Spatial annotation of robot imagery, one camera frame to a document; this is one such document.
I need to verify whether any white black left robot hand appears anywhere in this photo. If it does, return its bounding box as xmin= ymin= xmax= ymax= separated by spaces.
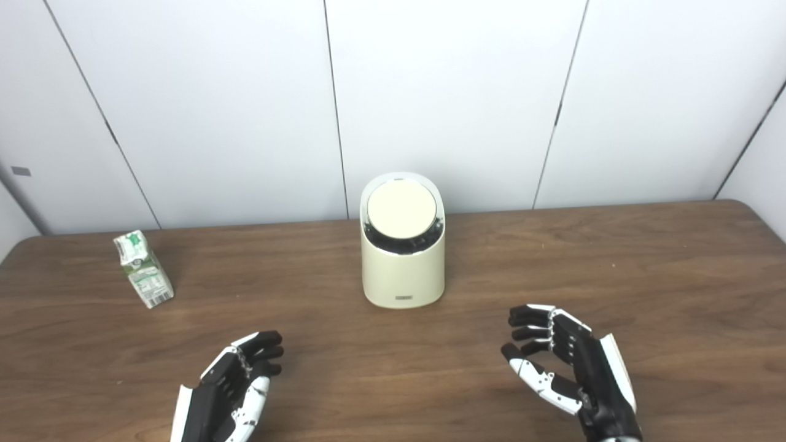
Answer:
xmin=170 ymin=330 xmax=284 ymax=442

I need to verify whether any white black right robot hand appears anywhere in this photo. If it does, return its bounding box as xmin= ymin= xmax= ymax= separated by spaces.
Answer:
xmin=500 ymin=304 xmax=644 ymax=442

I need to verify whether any green white milk carton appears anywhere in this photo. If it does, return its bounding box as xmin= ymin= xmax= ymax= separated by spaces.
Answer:
xmin=113 ymin=230 xmax=174 ymax=309

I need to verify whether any cream-colored lidded bin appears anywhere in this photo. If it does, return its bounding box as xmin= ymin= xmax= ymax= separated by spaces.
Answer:
xmin=360 ymin=173 xmax=446 ymax=309

